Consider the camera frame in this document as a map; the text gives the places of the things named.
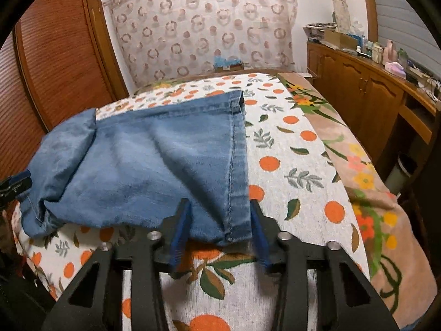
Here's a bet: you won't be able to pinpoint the floral beige blanket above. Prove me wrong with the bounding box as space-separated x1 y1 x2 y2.
279 73 437 330

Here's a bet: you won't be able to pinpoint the blue denim pants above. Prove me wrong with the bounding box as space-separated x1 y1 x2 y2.
19 90 251 246

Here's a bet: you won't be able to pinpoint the grey window roller shutter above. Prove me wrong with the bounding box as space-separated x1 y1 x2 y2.
375 0 440 55

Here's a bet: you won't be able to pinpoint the circle pattern sheer curtain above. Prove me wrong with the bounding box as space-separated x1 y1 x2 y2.
104 0 297 87

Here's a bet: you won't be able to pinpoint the long wooden sideboard cabinet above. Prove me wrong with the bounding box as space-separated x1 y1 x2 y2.
307 42 440 178

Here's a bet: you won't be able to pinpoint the pink tissue pack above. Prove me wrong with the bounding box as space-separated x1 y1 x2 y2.
384 61 407 79

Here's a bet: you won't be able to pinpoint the cardboard box on sideboard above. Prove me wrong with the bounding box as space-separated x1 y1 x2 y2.
323 30 358 50

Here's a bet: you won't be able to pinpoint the stack of papers on sideboard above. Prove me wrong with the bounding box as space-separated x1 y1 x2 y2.
303 22 337 40

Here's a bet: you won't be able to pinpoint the orange print white bedsheet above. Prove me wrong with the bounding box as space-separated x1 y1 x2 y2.
13 73 368 330

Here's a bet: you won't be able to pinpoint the small box with blue cloth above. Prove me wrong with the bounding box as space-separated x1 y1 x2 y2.
213 56 244 73

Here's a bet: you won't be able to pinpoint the pink bottle on sideboard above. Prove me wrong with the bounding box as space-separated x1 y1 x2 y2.
383 40 398 65

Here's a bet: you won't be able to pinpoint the brown louvered wardrobe door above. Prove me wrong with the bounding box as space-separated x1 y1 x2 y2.
1 0 128 178

